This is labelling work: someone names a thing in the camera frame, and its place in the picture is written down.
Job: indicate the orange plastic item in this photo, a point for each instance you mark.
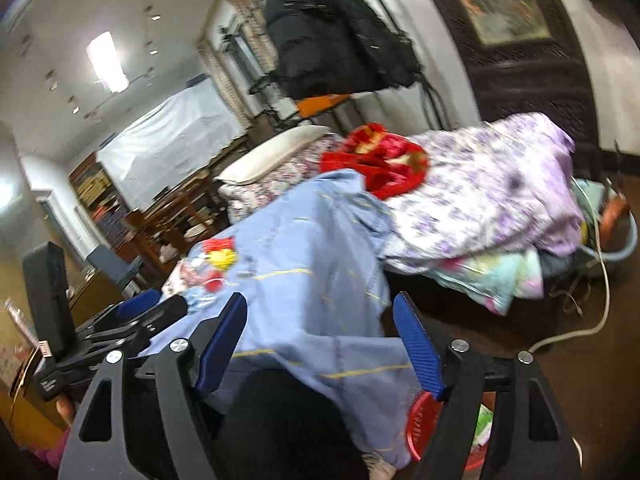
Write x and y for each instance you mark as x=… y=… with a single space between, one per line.
x=612 y=212

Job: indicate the person's left hand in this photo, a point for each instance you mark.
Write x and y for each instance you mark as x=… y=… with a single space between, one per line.
x=64 y=408

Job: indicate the white cover cloth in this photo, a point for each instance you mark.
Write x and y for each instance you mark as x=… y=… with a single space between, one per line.
x=165 y=135

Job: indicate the ceiling light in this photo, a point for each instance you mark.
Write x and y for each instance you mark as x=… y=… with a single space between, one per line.
x=107 y=60

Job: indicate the wooden bookshelf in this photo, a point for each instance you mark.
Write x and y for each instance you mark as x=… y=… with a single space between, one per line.
x=95 y=190

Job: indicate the painting in dark carved frame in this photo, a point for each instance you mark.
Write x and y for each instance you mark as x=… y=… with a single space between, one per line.
x=500 y=5

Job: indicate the wooden chair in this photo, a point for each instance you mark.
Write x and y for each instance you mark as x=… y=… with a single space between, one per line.
x=175 y=215

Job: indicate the person's left forearm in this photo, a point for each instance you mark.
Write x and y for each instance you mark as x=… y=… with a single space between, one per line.
x=50 y=454

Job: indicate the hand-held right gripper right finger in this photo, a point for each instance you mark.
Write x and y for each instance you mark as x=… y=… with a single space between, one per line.
x=417 y=345

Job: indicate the window with lattice curtain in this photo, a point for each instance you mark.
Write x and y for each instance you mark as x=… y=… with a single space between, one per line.
x=235 y=35

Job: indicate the pink floral bedsheet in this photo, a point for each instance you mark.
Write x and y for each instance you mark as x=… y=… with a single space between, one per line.
x=270 y=190

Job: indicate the red printed blanket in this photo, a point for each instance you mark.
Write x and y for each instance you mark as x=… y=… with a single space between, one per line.
x=380 y=157

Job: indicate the red plastic basket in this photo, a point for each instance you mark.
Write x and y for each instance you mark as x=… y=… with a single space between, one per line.
x=425 y=430

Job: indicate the black padded jacket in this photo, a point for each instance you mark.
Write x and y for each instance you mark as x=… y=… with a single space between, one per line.
x=330 y=45

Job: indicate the grey chair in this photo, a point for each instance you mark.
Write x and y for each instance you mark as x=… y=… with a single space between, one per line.
x=112 y=265

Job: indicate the pastel printed blanket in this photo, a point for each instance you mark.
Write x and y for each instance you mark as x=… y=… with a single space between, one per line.
x=490 y=275

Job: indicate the purple floral quilt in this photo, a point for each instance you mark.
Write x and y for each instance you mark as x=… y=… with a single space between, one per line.
x=480 y=195

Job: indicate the blue cloth with yellow stitching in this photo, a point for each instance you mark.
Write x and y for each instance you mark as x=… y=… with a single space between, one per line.
x=300 y=260

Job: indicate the blue plastic basin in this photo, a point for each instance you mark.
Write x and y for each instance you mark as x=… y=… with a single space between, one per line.
x=617 y=250

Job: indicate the white pillow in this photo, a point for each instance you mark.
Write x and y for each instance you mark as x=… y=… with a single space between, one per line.
x=275 y=152

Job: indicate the orange board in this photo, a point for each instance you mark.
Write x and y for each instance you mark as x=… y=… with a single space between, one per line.
x=320 y=103

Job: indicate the green packet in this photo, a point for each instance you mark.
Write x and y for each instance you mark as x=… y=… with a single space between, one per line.
x=482 y=425

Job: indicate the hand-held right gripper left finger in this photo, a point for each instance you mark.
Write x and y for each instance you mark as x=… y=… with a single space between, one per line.
x=222 y=340

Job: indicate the yellow foam fruit net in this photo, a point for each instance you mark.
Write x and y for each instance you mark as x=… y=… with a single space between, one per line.
x=222 y=259

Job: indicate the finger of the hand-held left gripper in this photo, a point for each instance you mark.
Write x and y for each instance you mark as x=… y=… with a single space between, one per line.
x=140 y=302
x=165 y=312

